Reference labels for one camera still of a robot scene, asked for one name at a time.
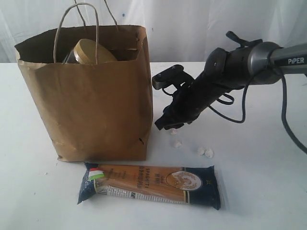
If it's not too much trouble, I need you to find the white backdrop curtain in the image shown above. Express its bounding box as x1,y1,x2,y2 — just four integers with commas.
0,0,307,63

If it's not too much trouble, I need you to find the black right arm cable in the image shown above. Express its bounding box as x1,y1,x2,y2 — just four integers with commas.
162,30,307,154

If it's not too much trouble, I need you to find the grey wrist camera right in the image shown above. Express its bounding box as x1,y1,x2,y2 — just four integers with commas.
152,64,194,90

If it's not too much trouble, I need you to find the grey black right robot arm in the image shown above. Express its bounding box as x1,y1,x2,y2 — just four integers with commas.
152,42,307,130

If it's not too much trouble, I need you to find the clear nut jar gold lid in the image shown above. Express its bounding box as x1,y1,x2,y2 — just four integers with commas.
63,39,117,65

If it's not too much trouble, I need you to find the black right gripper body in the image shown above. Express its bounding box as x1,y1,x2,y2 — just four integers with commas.
162,47,235,127

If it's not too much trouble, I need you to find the spaghetti pack dark blue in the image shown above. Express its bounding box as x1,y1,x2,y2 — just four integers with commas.
78,163,221,210

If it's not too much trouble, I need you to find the brown paper shopping bag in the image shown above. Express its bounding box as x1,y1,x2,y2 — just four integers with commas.
15,23,153,161

